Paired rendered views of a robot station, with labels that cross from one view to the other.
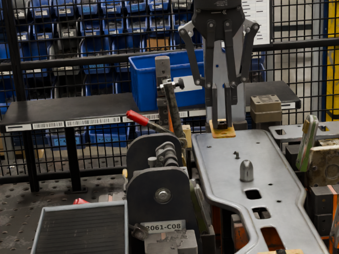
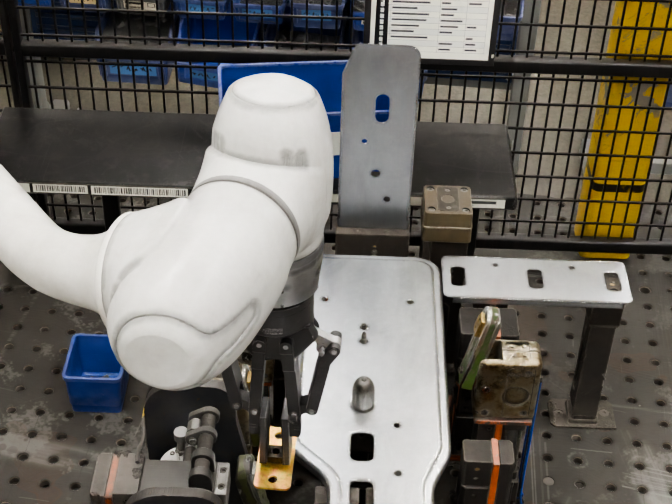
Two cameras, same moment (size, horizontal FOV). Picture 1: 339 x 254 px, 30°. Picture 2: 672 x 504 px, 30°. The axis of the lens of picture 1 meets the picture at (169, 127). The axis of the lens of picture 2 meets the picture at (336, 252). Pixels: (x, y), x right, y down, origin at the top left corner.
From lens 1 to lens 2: 67 cm
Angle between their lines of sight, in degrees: 19
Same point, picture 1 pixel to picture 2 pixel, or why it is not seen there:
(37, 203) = not seen: hidden behind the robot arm
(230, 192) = (326, 434)
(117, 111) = (186, 175)
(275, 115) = (459, 234)
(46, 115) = (59, 164)
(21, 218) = (13, 313)
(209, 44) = (255, 366)
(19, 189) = not seen: hidden behind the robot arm
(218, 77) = (365, 159)
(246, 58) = (316, 387)
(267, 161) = (411, 359)
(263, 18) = (480, 17)
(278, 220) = not seen: outside the picture
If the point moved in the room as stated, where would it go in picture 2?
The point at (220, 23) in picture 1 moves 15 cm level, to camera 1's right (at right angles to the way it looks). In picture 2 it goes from (275, 340) to (432, 351)
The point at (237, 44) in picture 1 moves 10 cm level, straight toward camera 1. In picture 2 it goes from (405, 110) to (395, 147)
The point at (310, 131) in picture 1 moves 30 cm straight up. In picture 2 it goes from (484, 337) to (508, 157)
